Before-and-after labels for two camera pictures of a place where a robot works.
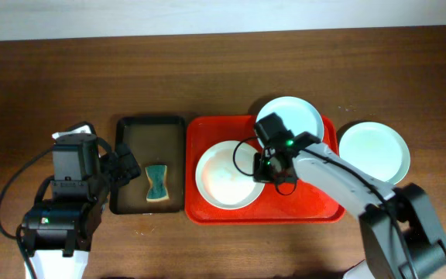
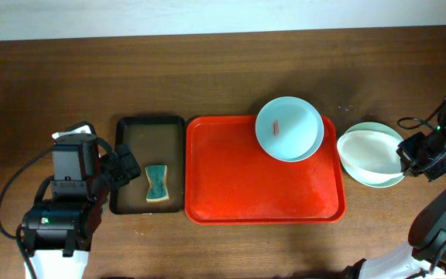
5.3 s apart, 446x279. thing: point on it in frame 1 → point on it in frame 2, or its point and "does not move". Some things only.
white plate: [224, 175] → [370, 156]
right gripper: [260, 169] → [414, 156]
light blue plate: [296, 114] does not move
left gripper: [121, 167] does not move
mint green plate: [377, 148] does not move
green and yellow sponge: [158, 191] does not move
